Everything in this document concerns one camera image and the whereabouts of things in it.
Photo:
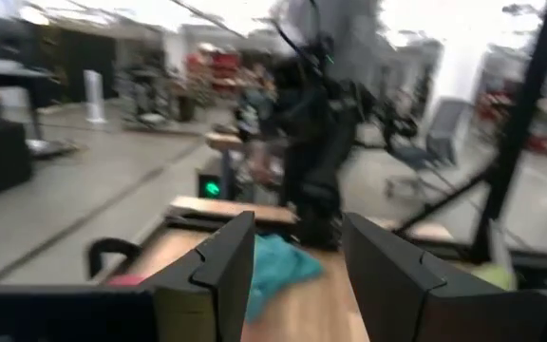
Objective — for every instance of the green lit black device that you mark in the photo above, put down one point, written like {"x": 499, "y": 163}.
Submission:
{"x": 212, "y": 189}

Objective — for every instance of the lime green microfiber towel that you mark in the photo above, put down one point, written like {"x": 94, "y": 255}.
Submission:
{"x": 496, "y": 276}

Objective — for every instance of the black aluminium table frame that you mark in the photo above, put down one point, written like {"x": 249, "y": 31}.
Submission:
{"x": 515, "y": 142}

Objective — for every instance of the grey chair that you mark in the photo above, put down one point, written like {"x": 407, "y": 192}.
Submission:
{"x": 447, "y": 128}

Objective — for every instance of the white standing column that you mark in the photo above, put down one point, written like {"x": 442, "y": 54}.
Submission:
{"x": 94, "y": 97}

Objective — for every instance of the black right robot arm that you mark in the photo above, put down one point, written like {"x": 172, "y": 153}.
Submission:
{"x": 321, "y": 142}

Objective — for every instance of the teal microfiber towel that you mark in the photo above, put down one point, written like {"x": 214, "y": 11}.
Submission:
{"x": 278, "y": 266}

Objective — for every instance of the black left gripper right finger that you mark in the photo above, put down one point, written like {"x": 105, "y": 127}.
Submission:
{"x": 397, "y": 294}

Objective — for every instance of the wooden background table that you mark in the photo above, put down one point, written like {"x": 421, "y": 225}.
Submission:
{"x": 223, "y": 141}

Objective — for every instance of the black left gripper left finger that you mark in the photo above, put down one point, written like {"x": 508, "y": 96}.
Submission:
{"x": 226, "y": 285}

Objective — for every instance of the black clamp hook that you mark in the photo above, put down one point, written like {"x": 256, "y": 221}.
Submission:
{"x": 94, "y": 261}

